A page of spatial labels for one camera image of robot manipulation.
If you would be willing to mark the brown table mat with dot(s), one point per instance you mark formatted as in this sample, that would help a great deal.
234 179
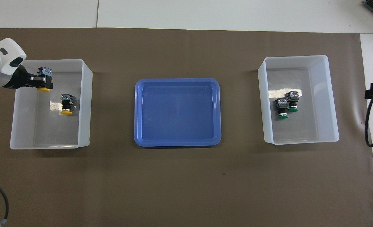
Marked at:
186 176

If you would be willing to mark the green push button switch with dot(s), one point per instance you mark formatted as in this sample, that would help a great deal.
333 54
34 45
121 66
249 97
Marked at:
293 97
281 107

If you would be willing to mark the translucent white plastic box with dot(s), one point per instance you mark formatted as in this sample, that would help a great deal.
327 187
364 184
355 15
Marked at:
25 126
325 94

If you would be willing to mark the yellow push button switch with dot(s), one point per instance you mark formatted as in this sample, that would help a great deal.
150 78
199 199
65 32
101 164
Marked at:
67 102
44 72

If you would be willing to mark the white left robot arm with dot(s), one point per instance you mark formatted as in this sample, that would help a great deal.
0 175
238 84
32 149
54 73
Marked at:
0 53

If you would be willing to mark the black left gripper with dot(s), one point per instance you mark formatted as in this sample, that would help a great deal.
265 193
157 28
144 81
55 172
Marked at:
18 78

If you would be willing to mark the blue plastic tray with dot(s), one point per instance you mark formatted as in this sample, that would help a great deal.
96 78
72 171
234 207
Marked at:
177 113

